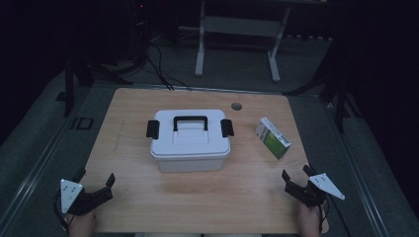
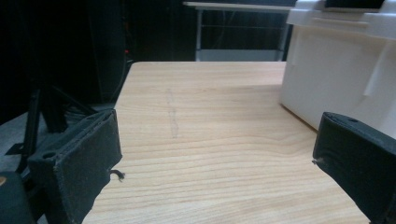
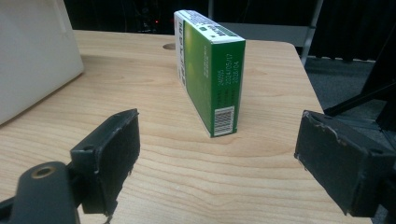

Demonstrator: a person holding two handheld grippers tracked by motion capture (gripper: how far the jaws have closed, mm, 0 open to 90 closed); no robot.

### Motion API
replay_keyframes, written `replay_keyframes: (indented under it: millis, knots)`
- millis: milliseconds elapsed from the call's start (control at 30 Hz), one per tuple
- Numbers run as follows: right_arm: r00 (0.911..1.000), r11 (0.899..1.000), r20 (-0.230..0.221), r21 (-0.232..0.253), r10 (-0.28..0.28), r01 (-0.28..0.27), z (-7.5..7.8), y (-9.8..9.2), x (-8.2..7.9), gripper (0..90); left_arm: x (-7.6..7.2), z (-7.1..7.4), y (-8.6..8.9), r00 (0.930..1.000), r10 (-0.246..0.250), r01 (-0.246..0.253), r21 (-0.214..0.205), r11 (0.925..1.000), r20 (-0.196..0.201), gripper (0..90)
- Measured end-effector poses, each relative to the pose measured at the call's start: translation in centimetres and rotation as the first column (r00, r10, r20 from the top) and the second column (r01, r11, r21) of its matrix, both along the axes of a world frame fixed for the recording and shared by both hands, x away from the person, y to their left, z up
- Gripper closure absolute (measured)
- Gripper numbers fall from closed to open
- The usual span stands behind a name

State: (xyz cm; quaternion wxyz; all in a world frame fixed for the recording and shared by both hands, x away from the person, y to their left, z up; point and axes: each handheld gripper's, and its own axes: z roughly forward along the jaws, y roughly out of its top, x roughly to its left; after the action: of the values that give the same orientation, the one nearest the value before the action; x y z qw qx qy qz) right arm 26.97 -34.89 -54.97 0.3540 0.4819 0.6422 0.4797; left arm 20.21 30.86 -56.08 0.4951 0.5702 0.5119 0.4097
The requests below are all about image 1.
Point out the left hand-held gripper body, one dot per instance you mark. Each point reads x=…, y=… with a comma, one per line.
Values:
x=89, y=199

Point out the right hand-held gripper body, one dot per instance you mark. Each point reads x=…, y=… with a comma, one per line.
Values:
x=309, y=196

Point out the white plastic storage box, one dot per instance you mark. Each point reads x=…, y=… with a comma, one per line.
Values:
x=192, y=165

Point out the white storage box lid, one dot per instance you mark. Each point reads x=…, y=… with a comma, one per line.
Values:
x=191, y=146

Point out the person's right hand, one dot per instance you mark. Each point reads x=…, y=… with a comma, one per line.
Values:
x=311, y=222

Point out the person's left hand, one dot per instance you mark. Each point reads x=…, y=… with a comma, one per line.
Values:
x=82, y=225

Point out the green and white medicine box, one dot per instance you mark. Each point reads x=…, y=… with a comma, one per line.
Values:
x=274, y=140

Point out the black tripod stand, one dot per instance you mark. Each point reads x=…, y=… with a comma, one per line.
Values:
x=341, y=102
x=69, y=89

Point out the dark equipment rack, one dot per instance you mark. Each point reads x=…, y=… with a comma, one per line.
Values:
x=141, y=29

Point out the white metal stand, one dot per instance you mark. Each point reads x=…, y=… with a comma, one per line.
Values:
x=242, y=26

